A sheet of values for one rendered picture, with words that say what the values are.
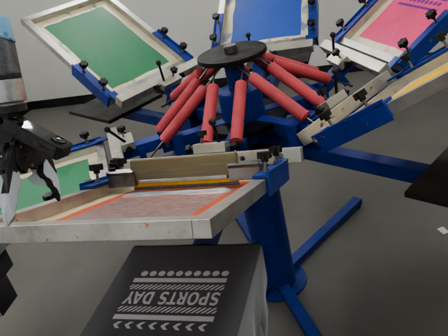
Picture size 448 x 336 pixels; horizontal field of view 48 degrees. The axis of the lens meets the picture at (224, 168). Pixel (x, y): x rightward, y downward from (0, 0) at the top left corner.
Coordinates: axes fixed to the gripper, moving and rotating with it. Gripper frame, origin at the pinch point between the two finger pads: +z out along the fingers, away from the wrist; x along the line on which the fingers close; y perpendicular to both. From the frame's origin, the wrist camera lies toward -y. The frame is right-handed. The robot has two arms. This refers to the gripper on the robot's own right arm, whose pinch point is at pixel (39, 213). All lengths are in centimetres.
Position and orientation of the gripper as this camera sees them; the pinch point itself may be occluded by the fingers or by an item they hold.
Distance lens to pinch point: 98.8
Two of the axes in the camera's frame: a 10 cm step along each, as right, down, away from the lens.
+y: -9.5, 0.7, 3.1
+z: 1.3, 9.7, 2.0
